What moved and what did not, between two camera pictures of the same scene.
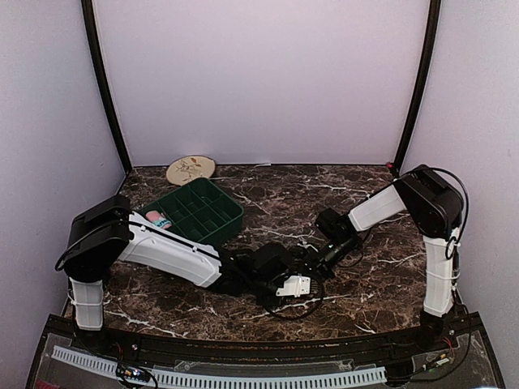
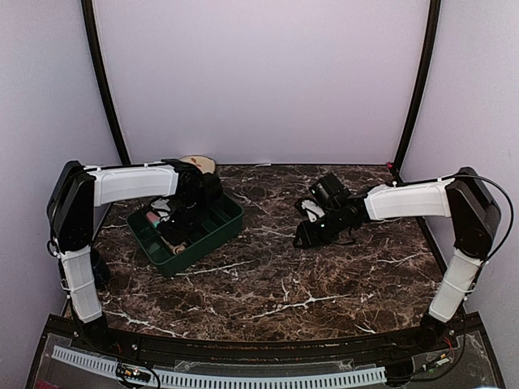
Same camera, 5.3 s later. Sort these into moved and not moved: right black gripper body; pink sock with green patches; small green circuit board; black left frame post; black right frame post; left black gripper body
Moved: left black gripper body; right black gripper body
Not moved: pink sock with green patches; black left frame post; small green circuit board; black right frame post
